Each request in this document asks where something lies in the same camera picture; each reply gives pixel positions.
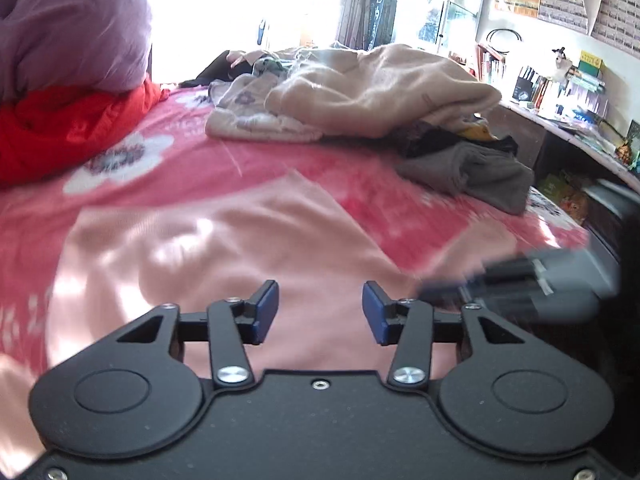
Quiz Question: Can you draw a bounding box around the black cable hoop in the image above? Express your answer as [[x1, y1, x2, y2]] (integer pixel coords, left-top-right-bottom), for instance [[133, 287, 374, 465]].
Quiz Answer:
[[486, 29, 523, 46]]

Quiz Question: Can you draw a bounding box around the white floral printed garment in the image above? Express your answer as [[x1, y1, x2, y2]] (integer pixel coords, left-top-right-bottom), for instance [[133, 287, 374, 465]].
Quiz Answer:
[[206, 74, 323, 143]]

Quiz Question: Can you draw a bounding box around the grey garment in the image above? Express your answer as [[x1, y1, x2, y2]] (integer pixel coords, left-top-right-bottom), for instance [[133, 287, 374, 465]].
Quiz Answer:
[[397, 142, 536, 216]]

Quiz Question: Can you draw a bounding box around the dark cloth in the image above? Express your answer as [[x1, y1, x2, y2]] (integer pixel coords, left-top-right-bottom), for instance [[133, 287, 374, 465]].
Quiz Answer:
[[582, 177, 640, 411]]

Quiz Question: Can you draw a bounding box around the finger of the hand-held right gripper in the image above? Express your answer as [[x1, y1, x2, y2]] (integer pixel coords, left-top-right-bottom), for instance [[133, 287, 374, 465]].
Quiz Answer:
[[417, 282, 541, 311], [480, 255, 541, 283]]

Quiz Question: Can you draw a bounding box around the pink floral blanket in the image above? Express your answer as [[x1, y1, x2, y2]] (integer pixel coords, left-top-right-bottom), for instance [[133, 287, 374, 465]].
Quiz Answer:
[[0, 82, 591, 376]]

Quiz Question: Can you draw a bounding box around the black garment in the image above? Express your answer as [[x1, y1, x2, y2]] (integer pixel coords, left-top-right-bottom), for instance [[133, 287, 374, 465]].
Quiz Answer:
[[177, 50, 261, 88]]

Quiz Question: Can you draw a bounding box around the pile of snack packets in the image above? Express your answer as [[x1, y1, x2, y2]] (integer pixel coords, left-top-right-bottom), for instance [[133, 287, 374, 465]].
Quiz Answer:
[[537, 172, 591, 226]]

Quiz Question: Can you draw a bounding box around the small figurine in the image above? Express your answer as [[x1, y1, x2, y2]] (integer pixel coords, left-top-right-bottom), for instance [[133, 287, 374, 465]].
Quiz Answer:
[[552, 47, 573, 81]]

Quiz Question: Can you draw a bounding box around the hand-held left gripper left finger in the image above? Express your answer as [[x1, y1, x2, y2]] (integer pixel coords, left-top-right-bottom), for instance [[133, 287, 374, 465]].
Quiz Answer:
[[116, 280, 279, 391]]

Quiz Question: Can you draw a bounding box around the beige fleece garment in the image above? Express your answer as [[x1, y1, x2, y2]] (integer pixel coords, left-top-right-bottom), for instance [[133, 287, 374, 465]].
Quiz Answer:
[[265, 42, 503, 138]]

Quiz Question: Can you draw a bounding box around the dark patterned garment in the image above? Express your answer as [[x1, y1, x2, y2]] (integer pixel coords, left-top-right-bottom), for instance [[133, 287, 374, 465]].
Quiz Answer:
[[390, 122, 518, 158]]

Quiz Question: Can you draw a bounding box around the wooden desk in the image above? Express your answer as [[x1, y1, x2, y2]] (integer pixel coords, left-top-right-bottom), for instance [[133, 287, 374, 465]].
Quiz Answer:
[[500, 97, 640, 181]]

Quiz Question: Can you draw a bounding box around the purple quilt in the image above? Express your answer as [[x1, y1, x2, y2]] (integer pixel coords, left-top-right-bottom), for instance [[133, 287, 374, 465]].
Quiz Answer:
[[0, 0, 153, 106]]

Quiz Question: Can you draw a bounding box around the red garment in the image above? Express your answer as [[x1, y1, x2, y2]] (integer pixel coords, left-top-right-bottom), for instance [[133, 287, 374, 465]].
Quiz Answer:
[[0, 77, 171, 188]]

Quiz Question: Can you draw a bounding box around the pink sweater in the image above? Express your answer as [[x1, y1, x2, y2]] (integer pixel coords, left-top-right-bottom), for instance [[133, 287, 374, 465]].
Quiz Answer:
[[0, 167, 521, 461]]

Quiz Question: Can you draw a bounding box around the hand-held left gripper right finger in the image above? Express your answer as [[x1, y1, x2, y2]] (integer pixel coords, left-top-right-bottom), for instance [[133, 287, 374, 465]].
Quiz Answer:
[[362, 281, 528, 389]]

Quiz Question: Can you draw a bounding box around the striped curtain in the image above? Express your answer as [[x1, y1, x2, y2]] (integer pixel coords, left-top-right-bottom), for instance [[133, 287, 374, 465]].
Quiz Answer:
[[337, 0, 398, 53]]

